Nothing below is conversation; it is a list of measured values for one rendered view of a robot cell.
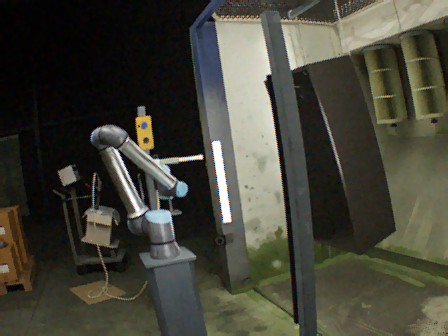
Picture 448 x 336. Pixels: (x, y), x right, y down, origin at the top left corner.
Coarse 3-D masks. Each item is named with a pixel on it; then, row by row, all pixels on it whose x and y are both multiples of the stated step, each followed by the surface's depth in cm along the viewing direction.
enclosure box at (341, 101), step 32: (320, 64) 212; (352, 64) 220; (320, 96) 212; (352, 96) 220; (320, 128) 281; (352, 128) 220; (320, 160) 282; (352, 160) 220; (320, 192) 282; (352, 192) 221; (384, 192) 230; (320, 224) 283; (352, 224) 224; (384, 224) 231
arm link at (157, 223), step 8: (144, 216) 234; (152, 216) 224; (160, 216) 224; (168, 216) 228; (144, 224) 230; (152, 224) 224; (160, 224) 223; (168, 224) 226; (144, 232) 232; (152, 232) 225; (160, 232) 224; (168, 232) 226; (152, 240) 226; (160, 240) 224; (168, 240) 225
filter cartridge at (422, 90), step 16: (416, 32) 256; (432, 32) 256; (416, 48) 260; (432, 48) 255; (416, 64) 263; (432, 64) 255; (416, 80) 266; (432, 80) 257; (416, 96) 271; (432, 96) 260; (416, 112) 277; (432, 112) 261
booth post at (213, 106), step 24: (216, 48) 308; (216, 72) 309; (216, 96) 309; (216, 120) 309; (216, 192) 311; (216, 216) 322; (240, 216) 316; (240, 240) 316; (240, 264) 317; (240, 288) 317
